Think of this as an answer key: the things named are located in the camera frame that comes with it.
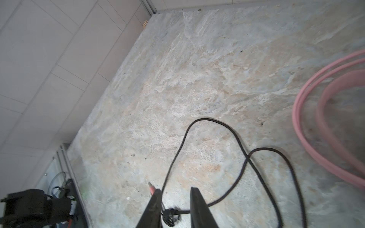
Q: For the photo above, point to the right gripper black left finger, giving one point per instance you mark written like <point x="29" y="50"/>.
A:
<point x="151" y="217"/>

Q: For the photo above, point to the pink headphones with cable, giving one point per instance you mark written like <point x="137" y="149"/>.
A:
<point x="349" y="80"/>

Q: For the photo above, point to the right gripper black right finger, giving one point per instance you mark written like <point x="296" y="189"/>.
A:
<point x="201" y="217"/>

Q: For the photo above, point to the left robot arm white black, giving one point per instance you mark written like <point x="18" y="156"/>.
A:
<point x="34" y="209"/>

